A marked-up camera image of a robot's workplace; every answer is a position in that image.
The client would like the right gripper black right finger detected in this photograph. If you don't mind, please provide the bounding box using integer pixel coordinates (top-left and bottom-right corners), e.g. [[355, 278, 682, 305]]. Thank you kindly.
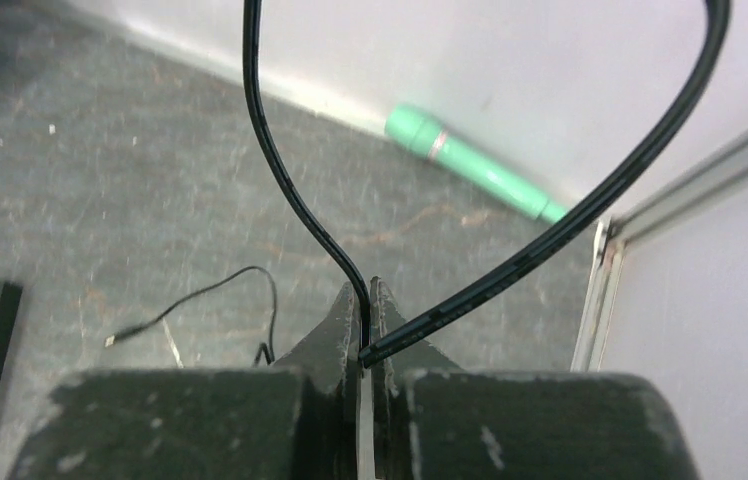
[[368, 276, 700, 480]]

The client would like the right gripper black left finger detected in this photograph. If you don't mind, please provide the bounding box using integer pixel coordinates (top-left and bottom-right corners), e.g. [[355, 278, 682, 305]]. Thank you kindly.
[[9, 285, 359, 479]]

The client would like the black power cable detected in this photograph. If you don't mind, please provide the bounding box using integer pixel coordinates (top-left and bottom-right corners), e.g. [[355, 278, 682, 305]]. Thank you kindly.
[[105, 0, 733, 370]]

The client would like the mint green flashlight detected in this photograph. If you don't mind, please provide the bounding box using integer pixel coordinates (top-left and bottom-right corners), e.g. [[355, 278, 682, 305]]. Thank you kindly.
[[384, 105, 568, 224]]

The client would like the aluminium frame rail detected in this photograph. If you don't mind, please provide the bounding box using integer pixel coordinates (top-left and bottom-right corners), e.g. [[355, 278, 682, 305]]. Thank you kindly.
[[570, 130, 748, 372]]

